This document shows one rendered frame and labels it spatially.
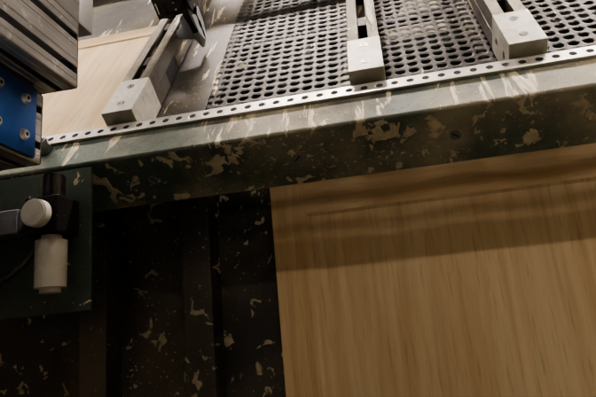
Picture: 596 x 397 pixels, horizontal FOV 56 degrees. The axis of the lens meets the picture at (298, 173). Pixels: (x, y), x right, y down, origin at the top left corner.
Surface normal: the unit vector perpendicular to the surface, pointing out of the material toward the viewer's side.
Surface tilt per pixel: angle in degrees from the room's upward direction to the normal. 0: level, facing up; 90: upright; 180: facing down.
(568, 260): 90
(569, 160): 90
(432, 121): 143
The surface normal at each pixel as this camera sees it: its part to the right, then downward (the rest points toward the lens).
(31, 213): -0.20, -0.25
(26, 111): 0.98, -0.13
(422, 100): -0.22, -0.78
